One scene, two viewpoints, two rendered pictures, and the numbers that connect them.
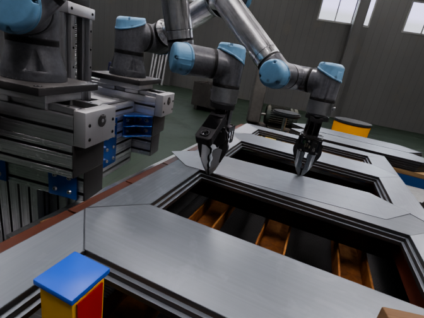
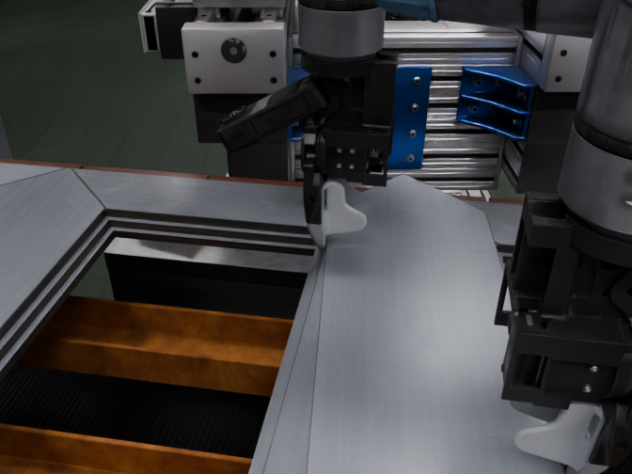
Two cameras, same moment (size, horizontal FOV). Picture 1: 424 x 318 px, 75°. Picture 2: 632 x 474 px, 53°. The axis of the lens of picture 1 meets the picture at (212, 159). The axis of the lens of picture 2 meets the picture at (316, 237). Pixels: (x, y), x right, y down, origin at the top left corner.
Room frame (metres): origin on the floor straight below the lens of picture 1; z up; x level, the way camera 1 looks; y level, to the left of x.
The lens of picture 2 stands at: (0.66, -0.56, 1.22)
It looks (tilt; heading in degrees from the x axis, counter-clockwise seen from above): 33 degrees down; 81
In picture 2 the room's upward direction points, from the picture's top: straight up
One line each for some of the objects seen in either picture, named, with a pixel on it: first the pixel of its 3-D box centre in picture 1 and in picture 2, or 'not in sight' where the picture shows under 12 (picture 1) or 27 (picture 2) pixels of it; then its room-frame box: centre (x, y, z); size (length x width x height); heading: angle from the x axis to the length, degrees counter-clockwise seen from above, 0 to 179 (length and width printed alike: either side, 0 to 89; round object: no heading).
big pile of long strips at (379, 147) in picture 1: (353, 144); not in sight; (1.65, -0.83, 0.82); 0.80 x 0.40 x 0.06; 71
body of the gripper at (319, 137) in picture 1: (312, 134); (588, 298); (0.86, -0.30, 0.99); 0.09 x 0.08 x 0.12; 161
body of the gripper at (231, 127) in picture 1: (219, 123); (346, 115); (0.78, 0.00, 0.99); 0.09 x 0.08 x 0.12; 161
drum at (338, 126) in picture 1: (344, 147); not in sight; (3.62, -1.71, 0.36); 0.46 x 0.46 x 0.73
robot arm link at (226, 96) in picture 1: (223, 95); (341, 26); (0.78, 0.00, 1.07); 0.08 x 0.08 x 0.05
